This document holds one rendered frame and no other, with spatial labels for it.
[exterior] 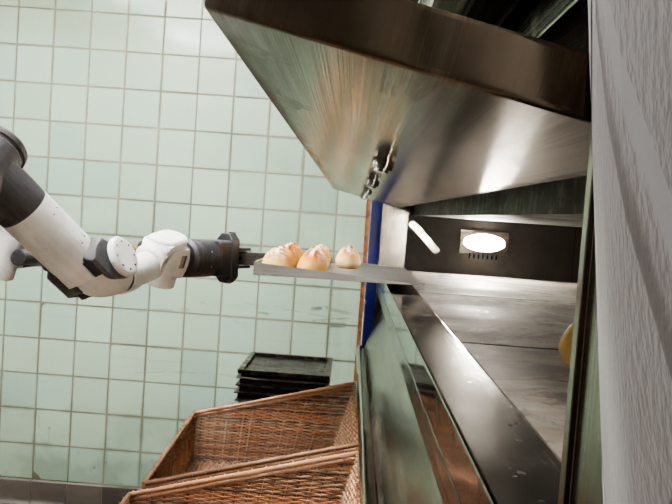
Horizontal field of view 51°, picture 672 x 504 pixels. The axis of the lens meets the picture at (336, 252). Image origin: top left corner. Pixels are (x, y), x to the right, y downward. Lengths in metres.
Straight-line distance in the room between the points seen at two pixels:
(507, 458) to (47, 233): 0.95
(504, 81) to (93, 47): 3.00
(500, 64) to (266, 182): 2.73
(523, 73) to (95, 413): 3.07
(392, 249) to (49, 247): 1.09
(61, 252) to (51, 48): 2.08
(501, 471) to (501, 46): 0.27
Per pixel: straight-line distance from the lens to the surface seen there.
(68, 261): 1.30
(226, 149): 3.03
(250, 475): 1.52
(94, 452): 3.32
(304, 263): 1.51
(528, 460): 0.48
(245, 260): 1.76
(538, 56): 0.29
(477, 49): 0.28
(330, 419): 2.10
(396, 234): 2.07
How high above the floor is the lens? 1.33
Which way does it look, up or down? 3 degrees down
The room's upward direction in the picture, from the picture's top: 4 degrees clockwise
